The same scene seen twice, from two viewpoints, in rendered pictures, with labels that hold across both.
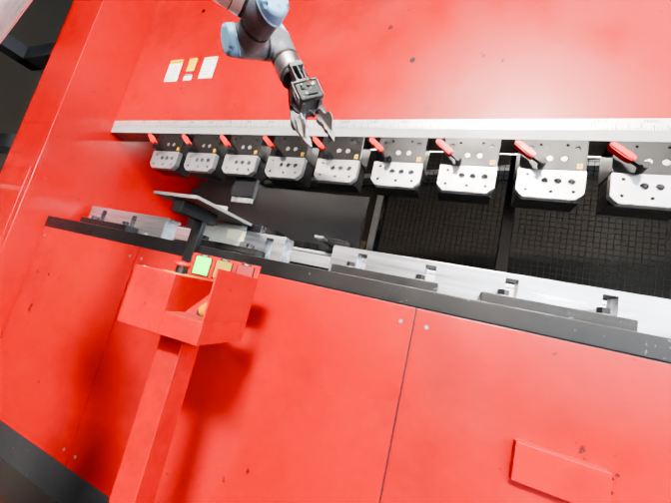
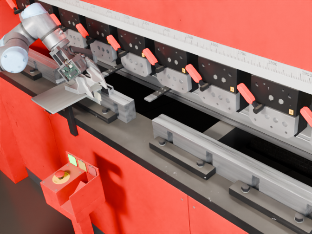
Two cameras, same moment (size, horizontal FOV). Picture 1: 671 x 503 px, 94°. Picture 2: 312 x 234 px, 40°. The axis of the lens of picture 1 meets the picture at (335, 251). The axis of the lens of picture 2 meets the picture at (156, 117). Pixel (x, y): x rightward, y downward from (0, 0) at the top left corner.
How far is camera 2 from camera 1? 135 cm
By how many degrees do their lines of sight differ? 50
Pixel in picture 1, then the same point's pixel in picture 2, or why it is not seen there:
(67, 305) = (32, 130)
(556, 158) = (275, 99)
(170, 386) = (80, 225)
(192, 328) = (72, 217)
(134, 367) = not seen: hidden behind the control
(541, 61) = not seen: outside the picture
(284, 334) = (133, 185)
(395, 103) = (156, 7)
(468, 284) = (231, 172)
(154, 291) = (52, 197)
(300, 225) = not seen: hidden behind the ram
